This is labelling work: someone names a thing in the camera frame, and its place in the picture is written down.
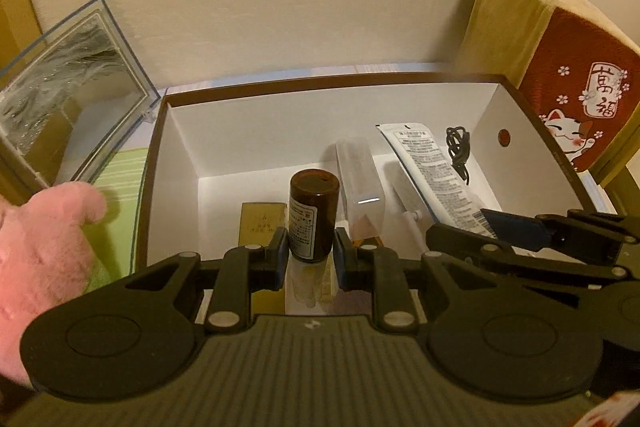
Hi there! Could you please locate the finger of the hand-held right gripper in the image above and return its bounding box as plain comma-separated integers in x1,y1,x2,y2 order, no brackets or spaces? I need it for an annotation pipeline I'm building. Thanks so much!
426,224,626,285
480,208,640,278

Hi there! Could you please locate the red lucky cat cushion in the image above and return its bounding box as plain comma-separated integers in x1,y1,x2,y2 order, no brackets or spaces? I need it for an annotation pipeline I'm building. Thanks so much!
455,0,640,188

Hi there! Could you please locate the clear plastic case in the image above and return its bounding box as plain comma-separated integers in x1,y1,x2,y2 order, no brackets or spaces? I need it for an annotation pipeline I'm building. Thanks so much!
334,136,387,244

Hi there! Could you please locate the wooden door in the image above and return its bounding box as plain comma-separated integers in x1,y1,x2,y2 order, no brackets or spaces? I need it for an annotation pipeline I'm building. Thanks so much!
0,0,42,75

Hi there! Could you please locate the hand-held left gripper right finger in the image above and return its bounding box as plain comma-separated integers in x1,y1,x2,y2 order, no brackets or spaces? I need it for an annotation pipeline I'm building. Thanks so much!
334,228,546,334

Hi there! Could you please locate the wooden chair frame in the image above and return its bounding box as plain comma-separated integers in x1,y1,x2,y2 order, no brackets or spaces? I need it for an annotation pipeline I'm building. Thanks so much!
595,142,640,189

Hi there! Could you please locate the black cable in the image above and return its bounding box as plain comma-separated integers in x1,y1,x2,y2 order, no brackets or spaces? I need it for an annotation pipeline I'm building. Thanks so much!
444,126,472,184

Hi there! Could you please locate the clear acrylic picture frame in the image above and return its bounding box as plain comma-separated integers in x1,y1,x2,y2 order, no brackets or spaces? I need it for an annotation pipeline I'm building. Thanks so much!
0,0,161,190

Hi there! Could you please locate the gold and white box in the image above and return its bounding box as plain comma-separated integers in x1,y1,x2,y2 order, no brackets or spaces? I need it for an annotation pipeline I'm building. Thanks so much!
239,202,290,314

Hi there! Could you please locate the brown bottle white label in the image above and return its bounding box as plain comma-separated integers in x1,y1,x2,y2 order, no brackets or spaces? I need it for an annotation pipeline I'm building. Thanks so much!
289,170,341,264

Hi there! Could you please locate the pink starfish plush toy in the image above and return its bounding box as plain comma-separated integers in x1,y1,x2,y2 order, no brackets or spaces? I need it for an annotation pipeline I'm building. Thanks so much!
0,181,108,388

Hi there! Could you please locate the brown cardboard box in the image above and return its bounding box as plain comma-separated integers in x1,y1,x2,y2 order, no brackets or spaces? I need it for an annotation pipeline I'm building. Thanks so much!
134,72,621,325

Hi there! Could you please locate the white carton green print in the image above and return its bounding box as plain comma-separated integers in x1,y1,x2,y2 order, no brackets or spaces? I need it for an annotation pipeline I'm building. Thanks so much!
375,122,498,240

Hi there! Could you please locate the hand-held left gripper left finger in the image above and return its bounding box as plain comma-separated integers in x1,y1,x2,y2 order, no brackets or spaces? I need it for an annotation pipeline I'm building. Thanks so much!
80,227,290,334

